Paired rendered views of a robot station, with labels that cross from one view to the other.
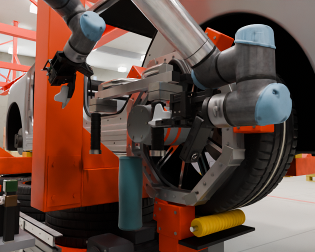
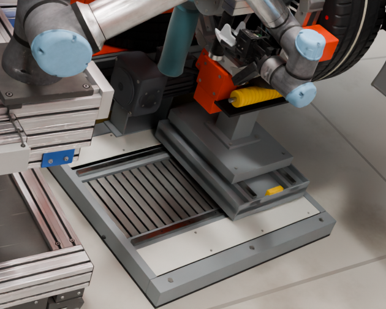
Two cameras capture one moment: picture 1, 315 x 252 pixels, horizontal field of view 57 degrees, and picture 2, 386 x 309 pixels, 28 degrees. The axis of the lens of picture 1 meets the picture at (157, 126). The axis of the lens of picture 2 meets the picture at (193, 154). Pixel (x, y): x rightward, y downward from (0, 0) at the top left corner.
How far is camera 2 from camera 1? 1.61 m
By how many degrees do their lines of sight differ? 42
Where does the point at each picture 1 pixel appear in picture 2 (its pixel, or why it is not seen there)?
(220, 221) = (260, 96)
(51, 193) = not seen: hidden behind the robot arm
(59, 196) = not seen: hidden behind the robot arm
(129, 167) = (184, 20)
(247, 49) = (298, 56)
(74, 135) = not seen: outside the picture
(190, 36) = (266, 14)
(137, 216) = (180, 65)
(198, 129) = (250, 72)
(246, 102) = (283, 87)
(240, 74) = (288, 67)
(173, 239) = (210, 97)
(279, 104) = (300, 102)
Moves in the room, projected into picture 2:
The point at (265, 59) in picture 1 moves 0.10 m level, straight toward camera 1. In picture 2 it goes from (307, 68) to (295, 84)
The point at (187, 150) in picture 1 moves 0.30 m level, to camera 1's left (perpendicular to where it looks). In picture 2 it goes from (238, 80) to (133, 52)
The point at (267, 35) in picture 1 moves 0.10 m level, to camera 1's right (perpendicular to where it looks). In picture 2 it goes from (315, 53) to (353, 62)
